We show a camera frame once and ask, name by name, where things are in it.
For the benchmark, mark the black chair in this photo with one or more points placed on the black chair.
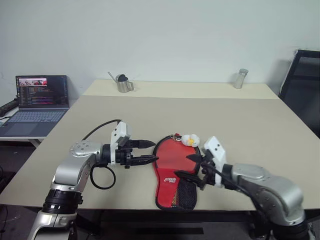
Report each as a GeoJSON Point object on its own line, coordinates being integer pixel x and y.
{"type": "Point", "coordinates": [302, 85]}

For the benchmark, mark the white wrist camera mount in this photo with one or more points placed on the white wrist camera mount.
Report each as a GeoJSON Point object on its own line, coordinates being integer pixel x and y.
{"type": "Point", "coordinates": [216, 150]}
{"type": "Point", "coordinates": [121, 130]}

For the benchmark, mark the black table frame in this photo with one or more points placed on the black table frame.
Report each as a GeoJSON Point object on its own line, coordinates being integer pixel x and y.
{"type": "Point", "coordinates": [162, 216]}

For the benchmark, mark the black power strip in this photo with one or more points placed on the black power strip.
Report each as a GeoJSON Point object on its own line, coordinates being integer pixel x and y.
{"type": "Point", "coordinates": [7, 107]}

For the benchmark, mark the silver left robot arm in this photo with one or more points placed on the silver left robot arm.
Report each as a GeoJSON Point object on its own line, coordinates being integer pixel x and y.
{"type": "Point", "coordinates": [72, 170]}

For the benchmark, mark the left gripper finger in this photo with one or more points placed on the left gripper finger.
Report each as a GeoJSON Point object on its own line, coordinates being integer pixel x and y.
{"type": "Point", "coordinates": [143, 143]}
{"type": "Point", "coordinates": [145, 159]}

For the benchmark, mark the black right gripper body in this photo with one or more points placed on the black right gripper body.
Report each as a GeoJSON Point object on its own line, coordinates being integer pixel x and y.
{"type": "Point", "coordinates": [207, 172]}

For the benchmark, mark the open grey laptop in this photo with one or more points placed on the open grey laptop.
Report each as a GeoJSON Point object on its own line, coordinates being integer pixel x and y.
{"type": "Point", "coordinates": [37, 117]}

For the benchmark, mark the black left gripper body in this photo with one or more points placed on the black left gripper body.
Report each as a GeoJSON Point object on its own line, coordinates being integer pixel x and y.
{"type": "Point", "coordinates": [124, 155]}

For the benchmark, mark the red black paddle case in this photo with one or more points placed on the red black paddle case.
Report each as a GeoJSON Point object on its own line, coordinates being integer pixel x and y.
{"type": "Point", "coordinates": [170, 160]}

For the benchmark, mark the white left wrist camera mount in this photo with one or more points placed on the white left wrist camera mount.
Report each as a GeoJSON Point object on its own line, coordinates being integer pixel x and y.
{"type": "Point", "coordinates": [121, 130]}

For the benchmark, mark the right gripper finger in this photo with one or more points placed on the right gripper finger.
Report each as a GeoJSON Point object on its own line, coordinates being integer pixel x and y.
{"type": "Point", "coordinates": [195, 158]}
{"type": "Point", "coordinates": [187, 176]}

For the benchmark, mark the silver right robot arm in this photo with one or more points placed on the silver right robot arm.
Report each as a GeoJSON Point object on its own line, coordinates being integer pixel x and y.
{"type": "Point", "coordinates": [270, 185]}

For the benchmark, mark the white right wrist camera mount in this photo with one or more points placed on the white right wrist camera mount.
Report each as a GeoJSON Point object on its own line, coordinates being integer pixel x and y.
{"type": "Point", "coordinates": [216, 150]}

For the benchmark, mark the steel cylinder tumbler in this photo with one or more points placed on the steel cylinder tumbler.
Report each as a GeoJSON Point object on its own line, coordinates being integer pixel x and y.
{"type": "Point", "coordinates": [240, 80]}

